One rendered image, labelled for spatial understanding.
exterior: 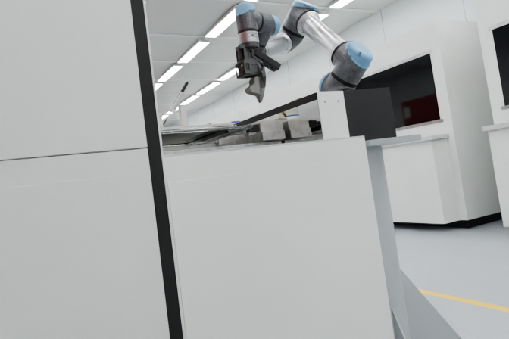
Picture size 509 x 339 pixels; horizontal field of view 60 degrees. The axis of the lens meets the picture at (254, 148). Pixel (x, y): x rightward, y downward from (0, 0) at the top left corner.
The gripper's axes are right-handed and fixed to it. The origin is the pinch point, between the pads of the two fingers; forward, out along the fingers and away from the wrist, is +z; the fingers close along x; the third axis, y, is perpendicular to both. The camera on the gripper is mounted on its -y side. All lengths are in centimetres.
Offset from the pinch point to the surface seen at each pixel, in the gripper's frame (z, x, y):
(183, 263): 44, 46, 51
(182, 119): 3.0, -17.2, 24.7
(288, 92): -87, -398, -279
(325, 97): 8.0, 39.9, 2.5
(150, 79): 9, 66, 59
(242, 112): -91, -574, -290
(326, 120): 14.7, 39.9, 3.4
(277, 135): 15.8, 22.4, 9.0
